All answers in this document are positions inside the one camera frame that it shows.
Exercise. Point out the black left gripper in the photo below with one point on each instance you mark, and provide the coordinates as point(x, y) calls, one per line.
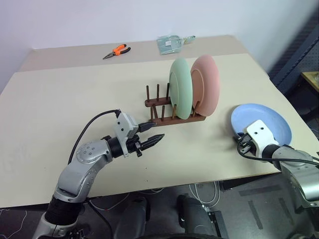
point(135, 145)

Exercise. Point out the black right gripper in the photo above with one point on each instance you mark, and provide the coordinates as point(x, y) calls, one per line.
point(248, 147)

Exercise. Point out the blue plate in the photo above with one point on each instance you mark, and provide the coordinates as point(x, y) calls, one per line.
point(256, 113)

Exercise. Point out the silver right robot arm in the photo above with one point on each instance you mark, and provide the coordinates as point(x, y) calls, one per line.
point(296, 171)

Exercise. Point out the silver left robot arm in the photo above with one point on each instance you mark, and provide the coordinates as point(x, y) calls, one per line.
point(77, 171)

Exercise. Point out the brown wooden dish rack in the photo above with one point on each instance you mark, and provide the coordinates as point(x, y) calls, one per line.
point(174, 121)

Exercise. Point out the green plate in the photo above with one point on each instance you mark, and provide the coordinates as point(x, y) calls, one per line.
point(180, 87)

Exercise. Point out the pink plate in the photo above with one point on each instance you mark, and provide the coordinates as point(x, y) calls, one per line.
point(208, 84)

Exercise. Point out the dark rounded robot leg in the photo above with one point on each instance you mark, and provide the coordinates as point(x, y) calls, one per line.
point(194, 219)
point(134, 219)

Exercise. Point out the orange black pliers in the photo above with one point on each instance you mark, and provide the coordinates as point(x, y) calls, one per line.
point(119, 50)

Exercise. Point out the light wooden box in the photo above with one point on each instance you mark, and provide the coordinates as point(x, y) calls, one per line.
point(311, 78)

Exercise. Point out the small clear plastic packet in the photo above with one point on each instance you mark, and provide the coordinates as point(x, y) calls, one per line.
point(189, 39)

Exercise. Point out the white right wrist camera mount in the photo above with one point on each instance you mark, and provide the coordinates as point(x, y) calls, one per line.
point(261, 135)

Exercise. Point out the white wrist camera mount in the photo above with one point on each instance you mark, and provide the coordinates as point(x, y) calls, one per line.
point(261, 135)
point(124, 125)

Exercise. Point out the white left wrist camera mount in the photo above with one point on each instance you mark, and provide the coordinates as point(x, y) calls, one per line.
point(124, 125)

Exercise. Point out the black metal base plate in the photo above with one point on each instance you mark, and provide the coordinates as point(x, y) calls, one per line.
point(219, 224)

